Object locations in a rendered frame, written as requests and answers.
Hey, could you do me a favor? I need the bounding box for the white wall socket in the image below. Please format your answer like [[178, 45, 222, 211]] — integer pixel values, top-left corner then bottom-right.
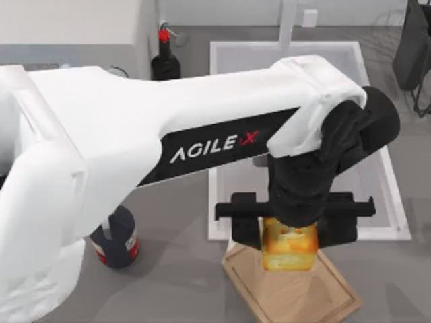
[[302, 9, 318, 28]]

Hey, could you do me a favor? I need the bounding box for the dark blue bottle red label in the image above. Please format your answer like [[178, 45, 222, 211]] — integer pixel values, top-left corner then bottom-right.
[[89, 205, 141, 270]]

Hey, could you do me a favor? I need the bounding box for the golden toasted bread loaf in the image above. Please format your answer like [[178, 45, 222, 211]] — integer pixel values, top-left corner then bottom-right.
[[260, 217, 321, 272]]

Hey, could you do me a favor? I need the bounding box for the black metal rack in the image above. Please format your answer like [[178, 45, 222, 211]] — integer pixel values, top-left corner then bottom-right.
[[391, 0, 431, 118]]

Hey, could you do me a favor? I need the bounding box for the white cabinet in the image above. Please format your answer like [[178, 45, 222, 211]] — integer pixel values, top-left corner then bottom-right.
[[0, 0, 160, 81]]

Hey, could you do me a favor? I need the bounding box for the white sink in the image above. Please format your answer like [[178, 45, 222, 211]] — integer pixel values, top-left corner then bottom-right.
[[207, 40, 413, 243]]

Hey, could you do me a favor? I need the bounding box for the wooden cutting board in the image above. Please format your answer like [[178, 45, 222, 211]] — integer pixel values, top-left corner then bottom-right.
[[221, 235, 364, 323]]

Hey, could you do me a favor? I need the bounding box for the dark bottle with red cap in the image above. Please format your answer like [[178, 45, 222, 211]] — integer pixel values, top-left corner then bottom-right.
[[151, 20, 183, 81]]

